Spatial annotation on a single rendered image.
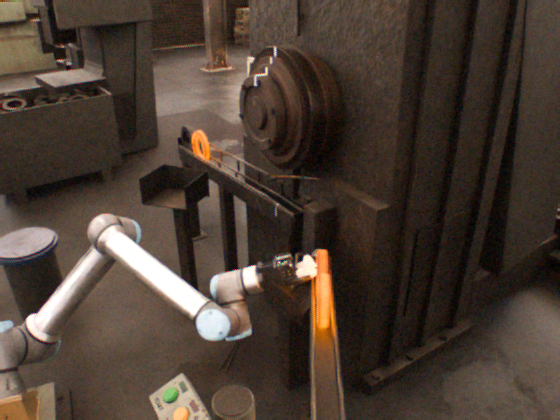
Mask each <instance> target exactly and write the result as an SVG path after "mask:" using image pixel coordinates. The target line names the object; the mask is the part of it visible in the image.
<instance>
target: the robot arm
mask: <svg viewBox="0 0 560 420"><path fill-rule="evenodd" d="M87 236H88V239H89V241H90V243H91V245H92V246H91V247H90V248H89V249H88V251H87V252H86V253H85V254H84V256H83V257H82V259H80V261H79V262H78V263H77V264H76V266H75V268H73V269H72V270H71V271H70V274H69V275H68V276H66V278H65V280H64V281H63V282H62V284H60V286H59V287H58V288H57V290H56V291H55V292H54V293H53V295H52V296H51V297H50V299H49V300H48V301H47V302H46V303H45V305H44V306H43V307H42V308H41V309H40V312H39V313H37V314H32V315H31V316H29V317H28V318H27V319H26V321H25V322H24V323H23V324H22V325H21V326H17V327H13V323H12V321H10V320H9V321H4V322H0V399H3V398H9V397H12V396H15V395H21V394H23V393H27V387H26V385H25V383H24V380H23V378H21V376H20V374H19V370H18V365H25V364H30V363H38V362H43V361H45V360H50V359H51V358H52V357H53V356H54V355H56V353H57V352H58V350H59V349H60V348H59V347H60V343H61V340H60V337H61V328H62V327H64V325H65V324H66V322H67V321H68V320H69V319H70V318H71V316H72V315H73V314H74V313H75V312H76V310H77V309H78V307H79V306H81V305H82V302H83V301H84V300H85V299H87V296H88V295H89V294H90V293H91V292H92V291H93V289H94V288H95V287H96V286H97V284H98V283H99V282H100V281H101V280H102V278H103V277H104V276H105V274H106V273H107V272H108V271H109V270H110V269H111V268H112V265H113V264H115V263H116V262H118V263H120V265H122V266H124V267H125V268H126V269H127V270H129V272H130V273H132V274H133V275H134V276H135V277H137V278H138V279H139V280H141V281H142V282H143V283H144V284H146V285H147V286H148V287H149V288H150V289H151V290H152V291H153V292H155V293H157V294H158V295H160V296H161V298H162V299H164V300H165V301H166V302H167V303H169V304H170V305H171V306H172V307H174V308H175V309H176V310H178V311H179V312H180V313H181V314H183V315H184V316H185V318H187V319H188V320H190V321H192V323H193V324H194V325H196V326H197V329H198V332H199V334H200V335H201V336H202V337H203V338H204V339H206V340H210V341H218V340H222V339H224V338H225V339H226V340H227V341H232V340H236V339H240V338H243V337H249V335H251V333H252V330H251V324H250V320H249V316H248V311H247V305H246V295H250V294H254V293H256V294H258V293H262V292H263V290H264V288H268V287H270V288H271V289H272V290H273V291H275V293H276V294H279V295H280V296H281V297H283V298H284V299H285V300H287V301H288V302H289V304H291V303H292V302H294V301H295V300H296V292H295V291H294V290H293V289H292V288H290V286H291V285H296V284H300V283H303V282H305V281H308V280H310V279H311V278H313V277H315V276H316V275H317V264H315V262H314V261H313V259H312V258H311V257H310V256H309V255H305V256H304V259H303V262H300V263H298V264H297V265H295V266H294V260H293V257H292V256H291V253H290V252H289V253H281V254H277V255H275V258H274V260H273V262H270V263H266V264H262V263H261V262H259V263H258V266H253V267H245V268H242V269H238V270H234V271H230V272H227V273H221V274H220V275H216V276H215V277H214V278H212V280H211V285H210V290H211V294H212V298H213V300H214V301H215V302H217V303H219V305H217V304H216V303H215V302H212V301H211V300H208V299H207V298H206V297H205V296H204V295H202V294H201V293H200V292H198V291H197V290H196V289H194V288H192V287H191V286H190V285H189V284H187V283H186V282H185V281H184V280H182V279H181V278H180V277H179V276H178V275H177V274H175V273H173V272H171V271H170V270H169V269H167V267H166V266H164V265H163V264H162V263H160V262H159V261H158V260H157V259H156V258H154V257H152V256H151V255H150V254H148V253H147V252H146V251H145V250H144V249H143V248H141V247H140V246H139V245H138V244H139V242H140V240H141V229H140V227H139V225H138V224H137V223H136V222H135V221H134V220H133V219H130V218H122V217H117V216H113V215H109V214H103V215H100V216H98V217H94V218H93V220H92V221H91V223H90V225H89V227H88V229H87ZM283 254H287V255H283ZM279 255H283V256H279ZM275 259H276V261H275Z"/></svg>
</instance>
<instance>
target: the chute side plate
mask: <svg viewBox="0 0 560 420"><path fill-rule="evenodd" d="M178 153H179V160H181V157H183V158H184V159H185V163H187V164H188V165H189V166H190V167H192V168H193V169H197V170H202V171H208V177H209V179H211V180H212V181H213V182H214V183H216V184H217V185H218V180H219V181H220V182H221V183H223V187H224V189H225V190H227V191H228V192H230V193H231V194H233V195H234V196H236V197H237V198H239V199H240V200H242V201H243V202H244V203H246V204H247V205H249V206H252V207H253V208H255V209H256V210H258V212H260V213H261V214H263V215H264V216H266V217H267V218H269V219H270V220H271V221H272V222H274V223H275V224H276V225H278V226H279V227H280V228H281V222H282V223H284V224H285V225H286V226H288V227H289V235H290V236H292V218H291V216H290V215H288V214H287V213H286V212H284V211H283V210H281V209H280V208H279V207H277V206H275V205H274V204H273V203H272V202H270V201H269V200H267V199H266V198H264V197H262V196H261V195H259V194H258V193H257V192H255V191H253V190H252V189H248V188H247V187H245V186H243V185H242V184H241V183H239V182H238V181H236V180H234V179H233V178H231V177H229V176H228V175H227V174H224V173H222V172H220V171H219V170H217V169H215V168H214V167H213V166H211V165H210V164H208V163H206V162H205V161H201V159H199V158H197V157H196V156H194V155H192V154H191V153H189V152H188V151H187V150H185V149H182V148H180V147H178ZM275 207H276V216H275Z"/></svg>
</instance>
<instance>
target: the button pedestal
mask: <svg viewBox="0 0 560 420"><path fill-rule="evenodd" d="M182 380H183V381H184V383H185V385H186V386H187V388H188V390H187V391H185V392H184V393H182V391H181V389H180V386H179V382H181V381H182ZM170 387H174V388H176V390H177V391H178V395H177V397H176V399H174V400H173V401H172V402H166V401H165V399H164V397H163V395H164V394H163V392H164V391H166V390H167V389H168V388H170ZM149 399H150V401H151V403H152V405H153V408H154V409H155V411H156V414H157V415H158V417H159V420H174V418H173V414H174V412H175V411H176V409H177V408H179V407H184V408H186V409H187V410H188V417H187V420H212V418H211V417H210V415H209V413H208V412H207V411H206V409H205V407H204V405H203V404H202V401H201V399H200V397H199V396H198V395H197V393H196V391H195V389H194V388H193V387H192V385H191V383H190V381H188V379H187V377H186V376H185V375H184V373H181V374H179V375H178V376H177V377H176V378H174V379H172V380H171V381H170V382H169V383H168V384H165V385H164V386H163V387H162V388H161V389H158V390H157V391H156V392H155V393H154V394H153V395H150V396H149ZM192 400H194V401H195V403H196V404H197V406H198V408H199V410H198V411H197V412H195V413H194V411H193V409H192V408H191V407H190V405H189V402H192Z"/></svg>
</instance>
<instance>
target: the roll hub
mask: <svg viewBox="0 0 560 420"><path fill-rule="evenodd" d="M256 75H258V76H256ZM255 76H256V80H260V81H261V86H257V85H255ZM243 84H245V85H246V90H242V88H241V90H240V96H239V108H240V113H243V115H244V118H243V119H241V120H242V124H243V127H244V130H245V134H246V136H247V138H248V139H249V141H250V142H251V139H254V140H255V145H254V146H255V147H256V148H258V149H259V150H262V151H264V150H269V149H273V148H276V147H278V146H279V145H280V144H281V143H282V142H283V141H284V138H285V135H286V131H287V125H288V116H287V108H286V104H285V100H284V97H283V94H282V92H281V90H280V88H279V86H278V85H277V83H275V80H274V79H273V78H272V77H271V76H269V75H267V74H265V75H259V74H255V75H249V77H247V78H246V79H245V81H244V83H243ZM271 107H272V108H274V111H275V113H274V115H271V114H270V113H269V109H270V108H271ZM267 138H269V139H270V141H271V143H270V145H268V144H267V143H266V139H267Z"/></svg>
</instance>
